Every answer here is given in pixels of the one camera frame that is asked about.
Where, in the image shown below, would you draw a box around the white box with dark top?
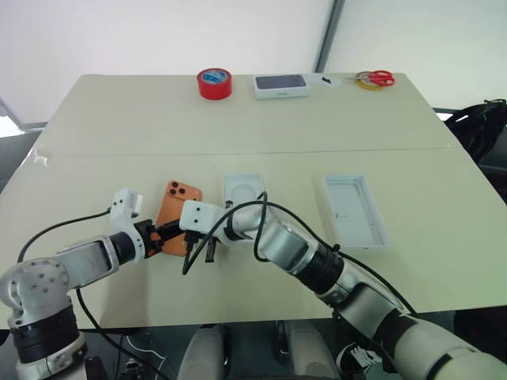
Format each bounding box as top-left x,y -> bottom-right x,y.
252,72 -> 311,101

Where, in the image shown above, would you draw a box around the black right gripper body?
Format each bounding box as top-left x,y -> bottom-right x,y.
183,230 -> 218,249

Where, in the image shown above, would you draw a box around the white phone box lid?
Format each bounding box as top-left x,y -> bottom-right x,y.
323,173 -> 391,254

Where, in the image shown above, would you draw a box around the white phone box base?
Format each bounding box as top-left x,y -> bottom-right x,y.
222,171 -> 266,210

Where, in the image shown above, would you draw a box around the red handled scissors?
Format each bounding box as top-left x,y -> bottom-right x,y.
354,70 -> 397,88

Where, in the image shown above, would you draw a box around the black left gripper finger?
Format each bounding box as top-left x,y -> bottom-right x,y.
151,219 -> 183,234
156,230 -> 186,251

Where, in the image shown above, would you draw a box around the orange smartphone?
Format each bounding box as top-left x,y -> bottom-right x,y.
154,180 -> 204,258

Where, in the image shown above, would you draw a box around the grey metal pole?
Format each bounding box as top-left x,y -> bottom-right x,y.
314,0 -> 346,74

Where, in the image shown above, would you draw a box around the grey metal frame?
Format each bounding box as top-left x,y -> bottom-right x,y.
0,96 -> 48,139

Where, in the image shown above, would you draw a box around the yellow tape roll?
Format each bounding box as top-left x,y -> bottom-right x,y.
354,78 -> 384,92

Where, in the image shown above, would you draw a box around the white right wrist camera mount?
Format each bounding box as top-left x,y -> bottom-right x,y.
178,199 -> 225,235

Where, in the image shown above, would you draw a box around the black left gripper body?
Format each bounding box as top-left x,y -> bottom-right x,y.
133,218 -> 162,259

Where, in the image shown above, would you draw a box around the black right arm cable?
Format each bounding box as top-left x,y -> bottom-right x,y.
181,191 -> 419,318

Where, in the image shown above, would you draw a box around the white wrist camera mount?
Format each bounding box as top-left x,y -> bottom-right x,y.
178,199 -> 225,235
108,188 -> 145,265

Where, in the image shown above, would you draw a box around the clear plastic bag with clip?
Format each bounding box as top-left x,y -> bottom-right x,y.
310,71 -> 343,89

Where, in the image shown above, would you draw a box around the red tape roll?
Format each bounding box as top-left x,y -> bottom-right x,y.
196,67 -> 234,101

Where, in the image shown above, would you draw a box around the grey rounded robot leg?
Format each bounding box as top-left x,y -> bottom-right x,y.
182,324 -> 227,380
283,320 -> 342,380

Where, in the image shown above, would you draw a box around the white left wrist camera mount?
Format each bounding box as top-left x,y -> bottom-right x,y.
108,188 -> 145,265

